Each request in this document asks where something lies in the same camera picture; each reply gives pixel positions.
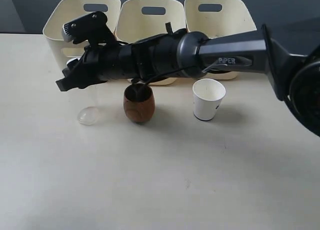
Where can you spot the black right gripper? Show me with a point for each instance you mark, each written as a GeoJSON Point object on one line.
{"type": "Point", "coordinates": [95, 66]}

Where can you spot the clear plastic bottle white cap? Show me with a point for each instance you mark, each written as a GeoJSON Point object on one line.
{"type": "Point", "coordinates": [85, 104]}

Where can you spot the brown wooden cup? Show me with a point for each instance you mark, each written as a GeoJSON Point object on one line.
{"type": "Point", "coordinates": [139, 103]}

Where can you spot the white paper cup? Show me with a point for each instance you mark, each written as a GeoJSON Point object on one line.
{"type": "Point", "coordinates": [207, 97]}

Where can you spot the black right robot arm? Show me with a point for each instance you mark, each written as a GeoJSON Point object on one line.
{"type": "Point", "coordinates": [289, 56]}

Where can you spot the cream left plastic bin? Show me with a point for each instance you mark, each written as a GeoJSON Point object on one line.
{"type": "Point", "coordinates": [67, 10]}

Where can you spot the cream plastic bin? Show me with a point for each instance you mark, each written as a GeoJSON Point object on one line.
{"type": "Point", "coordinates": [154, 28]}
{"type": "Point", "coordinates": [67, 10]}
{"type": "Point", "coordinates": [218, 18]}

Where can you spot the cream middle plastic bin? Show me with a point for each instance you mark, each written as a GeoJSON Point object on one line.
{"type": "Point", "coordinates": [154, 28]}

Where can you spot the cream right plastic bin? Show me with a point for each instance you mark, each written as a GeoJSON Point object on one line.
{"type": "Point", "coordinates": [218, 18]}

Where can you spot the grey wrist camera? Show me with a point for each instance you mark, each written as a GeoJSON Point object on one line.
{"type": "Point", "coordinates": [85, 28]}

